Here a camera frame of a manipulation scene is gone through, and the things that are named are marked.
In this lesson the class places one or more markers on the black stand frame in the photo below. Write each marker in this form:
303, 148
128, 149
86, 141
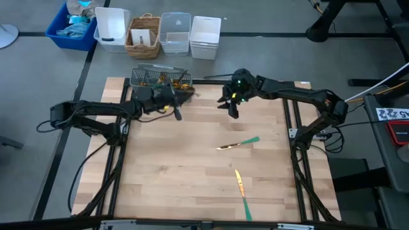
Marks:
321, 32

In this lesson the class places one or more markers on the white cardboard box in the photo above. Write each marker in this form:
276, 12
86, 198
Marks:
140, 33

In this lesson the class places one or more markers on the white printed label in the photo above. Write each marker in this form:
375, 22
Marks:
391, 114

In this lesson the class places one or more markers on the grey round object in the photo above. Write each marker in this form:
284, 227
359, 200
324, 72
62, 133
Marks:
404, 153

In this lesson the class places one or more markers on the red cased tablet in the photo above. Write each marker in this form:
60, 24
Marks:
397, 132

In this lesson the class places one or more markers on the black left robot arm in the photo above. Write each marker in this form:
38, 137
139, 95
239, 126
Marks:
96, 108

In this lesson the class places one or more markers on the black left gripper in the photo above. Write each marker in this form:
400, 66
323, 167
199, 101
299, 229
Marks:
153, 99

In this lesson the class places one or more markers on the black desk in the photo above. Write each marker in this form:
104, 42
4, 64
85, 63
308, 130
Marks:
380, 153

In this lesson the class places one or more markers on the wicker basket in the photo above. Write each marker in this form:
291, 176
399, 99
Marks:
142, 52

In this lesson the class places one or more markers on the blue cloth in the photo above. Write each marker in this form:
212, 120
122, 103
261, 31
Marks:
73, 31

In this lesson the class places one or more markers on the black stand foot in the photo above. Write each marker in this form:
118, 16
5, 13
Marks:
9, 142

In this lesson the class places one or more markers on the grey mesh cutlery basket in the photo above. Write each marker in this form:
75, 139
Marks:
153, 67

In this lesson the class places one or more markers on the blue plastic bin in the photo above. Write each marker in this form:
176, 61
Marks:
73, 44

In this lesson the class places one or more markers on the dark brown cloth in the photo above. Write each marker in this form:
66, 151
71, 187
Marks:
80, 9

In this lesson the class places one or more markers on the black table frame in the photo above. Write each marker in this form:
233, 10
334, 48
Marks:
207, 82

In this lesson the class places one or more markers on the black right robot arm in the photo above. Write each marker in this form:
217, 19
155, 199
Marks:
303, 94

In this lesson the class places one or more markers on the clear plastic bin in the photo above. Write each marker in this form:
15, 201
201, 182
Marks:
174, 48

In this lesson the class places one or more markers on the teal cloth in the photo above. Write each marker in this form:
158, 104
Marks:
78, 19

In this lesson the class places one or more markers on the black front beam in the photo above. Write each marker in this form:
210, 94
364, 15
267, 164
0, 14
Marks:
48, 225

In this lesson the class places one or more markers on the white plastic bin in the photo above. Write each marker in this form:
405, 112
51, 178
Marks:
112, 22

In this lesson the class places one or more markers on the white stacked bin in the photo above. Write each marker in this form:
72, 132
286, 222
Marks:
204, 52

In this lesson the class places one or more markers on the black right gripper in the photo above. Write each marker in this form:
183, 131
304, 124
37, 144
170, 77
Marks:
243, 86

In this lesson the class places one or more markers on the white round stand base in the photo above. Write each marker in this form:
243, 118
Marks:
6, 35

